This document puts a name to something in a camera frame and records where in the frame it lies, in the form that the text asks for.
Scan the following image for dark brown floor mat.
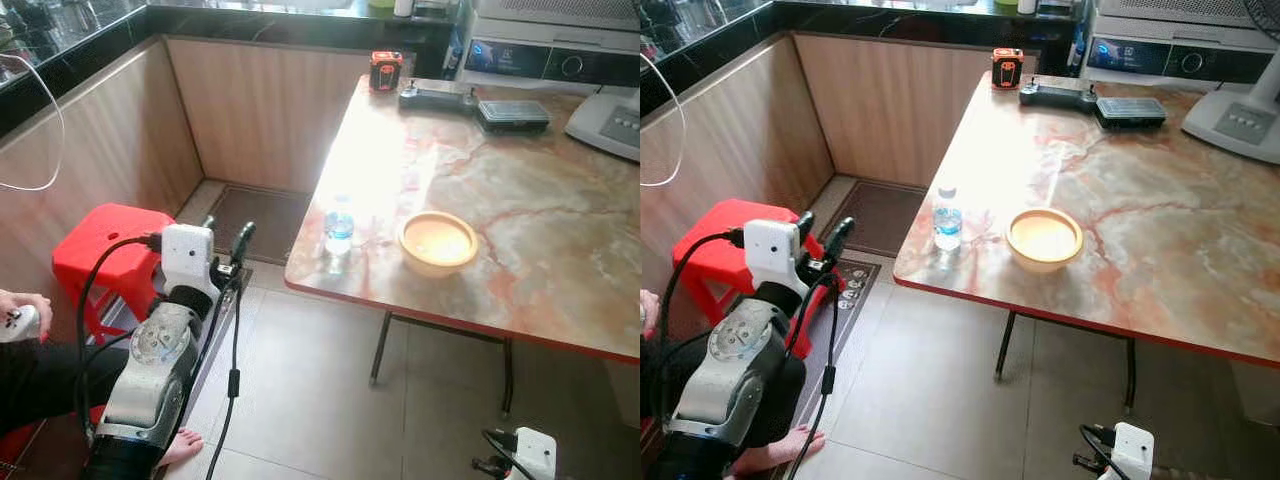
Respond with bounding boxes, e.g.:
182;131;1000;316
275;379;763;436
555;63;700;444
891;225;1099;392
820;180;931;259
205;183;313;266

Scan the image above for black rectangular box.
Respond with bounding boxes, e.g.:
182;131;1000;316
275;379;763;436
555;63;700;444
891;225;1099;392
1094;96;1168;131
476;99;551;136

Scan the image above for person's bare foot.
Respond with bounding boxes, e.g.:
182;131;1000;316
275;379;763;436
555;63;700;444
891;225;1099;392
735;428;826;476
155;430;206;469

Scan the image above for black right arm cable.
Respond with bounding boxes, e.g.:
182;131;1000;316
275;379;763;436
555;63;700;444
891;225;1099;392
1078;424;1116;471
483;428;526;480

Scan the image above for grey standing fan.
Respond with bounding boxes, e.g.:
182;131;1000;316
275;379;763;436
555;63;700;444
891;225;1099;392
1182;0;1280;166
565;88;641;163

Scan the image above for marble top table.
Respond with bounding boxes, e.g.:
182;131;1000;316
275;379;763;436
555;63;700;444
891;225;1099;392
893;72;1280;416
285;75;641;419

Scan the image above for black stone counter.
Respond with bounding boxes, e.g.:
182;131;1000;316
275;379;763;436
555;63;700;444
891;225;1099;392
640;0;1086;116
0;0;461;136

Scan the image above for red plastic stool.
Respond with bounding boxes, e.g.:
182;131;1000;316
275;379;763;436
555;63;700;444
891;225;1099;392
52;203;176;341
672;198;831;326

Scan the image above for black cable with ferrite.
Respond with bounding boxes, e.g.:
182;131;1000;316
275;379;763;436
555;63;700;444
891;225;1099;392
205;270;246;480
788;272;841;480

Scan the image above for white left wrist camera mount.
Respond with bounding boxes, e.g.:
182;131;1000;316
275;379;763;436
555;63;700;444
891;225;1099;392
160;225;216;301
743;219;801;291

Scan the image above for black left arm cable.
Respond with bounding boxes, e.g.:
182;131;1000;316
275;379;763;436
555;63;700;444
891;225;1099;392
76;232;163;441
655;228;746;431

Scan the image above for orange black device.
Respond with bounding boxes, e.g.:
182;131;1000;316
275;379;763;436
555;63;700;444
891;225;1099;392
369;51;404;93
991;47;1025;90

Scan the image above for beige bowl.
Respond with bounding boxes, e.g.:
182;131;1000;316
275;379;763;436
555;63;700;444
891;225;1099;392
1006;207;1084;274
398;212;479;278

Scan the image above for thin white cable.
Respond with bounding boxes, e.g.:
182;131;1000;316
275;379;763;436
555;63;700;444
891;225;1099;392
0;55;67;192
640;55;688;188

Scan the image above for white handheld controller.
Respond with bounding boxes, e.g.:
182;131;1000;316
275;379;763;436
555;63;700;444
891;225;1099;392
0;305;42;344

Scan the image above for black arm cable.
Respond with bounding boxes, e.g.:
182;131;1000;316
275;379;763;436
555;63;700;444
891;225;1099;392
76;232;163;441
655;228;746;431
1078;424;1116;471
483;428;526;480

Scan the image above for clear water bottle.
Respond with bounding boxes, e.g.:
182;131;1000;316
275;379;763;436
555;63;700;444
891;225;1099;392
323;195;356;257
932;187;964;253

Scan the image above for white appliance black panel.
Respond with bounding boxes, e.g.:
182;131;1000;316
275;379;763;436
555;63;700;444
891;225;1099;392
1075;0;1280;86
455;0;641;91

